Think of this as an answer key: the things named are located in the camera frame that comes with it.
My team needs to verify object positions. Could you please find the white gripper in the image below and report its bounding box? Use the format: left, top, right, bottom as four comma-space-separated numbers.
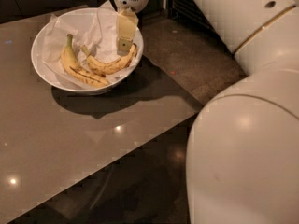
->
114, 0, 149, 53

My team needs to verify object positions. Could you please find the spotted yellow banana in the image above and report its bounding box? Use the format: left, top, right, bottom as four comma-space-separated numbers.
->
81, 44, 137, 76

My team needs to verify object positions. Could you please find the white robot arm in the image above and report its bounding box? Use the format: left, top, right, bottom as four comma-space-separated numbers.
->
186, 0, 299, 224

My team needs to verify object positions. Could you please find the white ceramic bowl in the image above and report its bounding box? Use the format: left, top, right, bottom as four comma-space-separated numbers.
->
30, 7, 145, 96

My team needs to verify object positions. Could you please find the left yellow banana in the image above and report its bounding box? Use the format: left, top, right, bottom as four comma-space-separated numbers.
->
60, 34, 109, 88

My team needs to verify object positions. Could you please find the white crumpled paper liner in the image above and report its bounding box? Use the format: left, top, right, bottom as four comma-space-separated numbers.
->
41, 0, 140, 91

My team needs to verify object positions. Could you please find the grey counter table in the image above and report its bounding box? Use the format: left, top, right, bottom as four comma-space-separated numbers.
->
0, 14, 200, 224

